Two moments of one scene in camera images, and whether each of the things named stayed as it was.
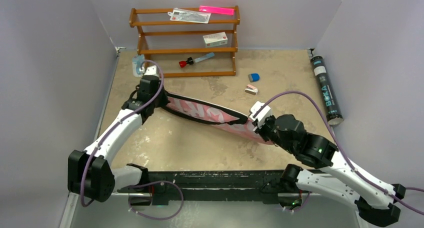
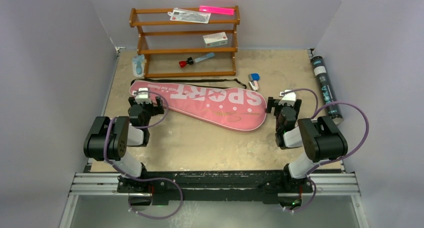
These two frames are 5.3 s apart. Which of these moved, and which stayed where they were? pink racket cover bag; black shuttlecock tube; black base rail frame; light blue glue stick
Moved: pink racket cover bag
Stayed: black shuttlecock tube; black base rail frame; light blue glue stick
